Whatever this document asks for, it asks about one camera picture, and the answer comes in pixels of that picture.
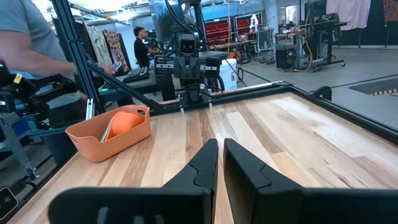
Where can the person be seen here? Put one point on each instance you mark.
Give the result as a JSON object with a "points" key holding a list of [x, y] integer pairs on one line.
{"points": [[141, 49], [28, 37]]}

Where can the orange plastic basket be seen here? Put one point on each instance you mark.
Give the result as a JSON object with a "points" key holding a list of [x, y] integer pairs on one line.
{"points": [[93, 146]]}

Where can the large dark display screen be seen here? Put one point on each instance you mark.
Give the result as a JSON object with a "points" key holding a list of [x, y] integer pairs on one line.
{"points": [[164, 18]]}

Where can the brown patterned wall hanging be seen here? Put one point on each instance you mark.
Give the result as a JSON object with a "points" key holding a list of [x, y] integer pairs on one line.
{"points": [[116, 49]]}

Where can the black keyboard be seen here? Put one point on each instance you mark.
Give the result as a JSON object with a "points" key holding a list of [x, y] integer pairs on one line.
{"points": [[136, 74]]}

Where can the orange measuring cup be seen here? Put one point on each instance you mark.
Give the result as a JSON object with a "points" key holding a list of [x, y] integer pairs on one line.
{"points": [[126, 123]]}

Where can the black computer box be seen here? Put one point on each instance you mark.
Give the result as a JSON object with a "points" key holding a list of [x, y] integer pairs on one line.
{"points": [[285, 57]]}

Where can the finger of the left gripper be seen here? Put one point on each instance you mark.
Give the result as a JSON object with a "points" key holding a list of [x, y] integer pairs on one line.
{"points": [[194, 69], [181, 69]]}

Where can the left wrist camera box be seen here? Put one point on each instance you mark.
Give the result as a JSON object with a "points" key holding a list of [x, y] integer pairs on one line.
{"points": [[187, 45]]}

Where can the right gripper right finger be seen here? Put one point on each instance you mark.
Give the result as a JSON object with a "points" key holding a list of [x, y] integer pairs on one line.
{"points": [[264, 199]]}

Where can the white robot figure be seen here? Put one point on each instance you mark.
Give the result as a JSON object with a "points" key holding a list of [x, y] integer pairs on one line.
{"points": [[254, 21]]}

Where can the cream patterned wall hanging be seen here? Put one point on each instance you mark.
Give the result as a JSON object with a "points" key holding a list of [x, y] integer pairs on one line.
{"points": [[99, 46]]}

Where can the pale pink hanging cloth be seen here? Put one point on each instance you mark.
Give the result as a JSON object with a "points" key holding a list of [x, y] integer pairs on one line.
{"points": [[348, 12]]}

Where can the black floor mat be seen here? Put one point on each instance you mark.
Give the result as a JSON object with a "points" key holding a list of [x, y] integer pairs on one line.
{"points": [[376, 85]]}

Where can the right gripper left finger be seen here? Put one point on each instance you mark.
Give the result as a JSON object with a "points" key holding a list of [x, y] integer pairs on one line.
{"points": [[186, 199]]}

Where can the white plastic bucket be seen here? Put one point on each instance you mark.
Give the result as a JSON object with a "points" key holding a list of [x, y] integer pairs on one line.
{"points": [[228, 74]]}

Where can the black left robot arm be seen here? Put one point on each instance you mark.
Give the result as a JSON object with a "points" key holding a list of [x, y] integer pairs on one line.
{"points": [[194, 95]]}

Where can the red storage shelf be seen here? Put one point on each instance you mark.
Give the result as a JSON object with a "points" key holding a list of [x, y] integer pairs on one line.
{"points": [[245, 26], [217, 31]]}

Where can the black workstation cart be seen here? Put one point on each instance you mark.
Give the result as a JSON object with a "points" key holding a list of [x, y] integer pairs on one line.
{"points": [[323, 34]]}

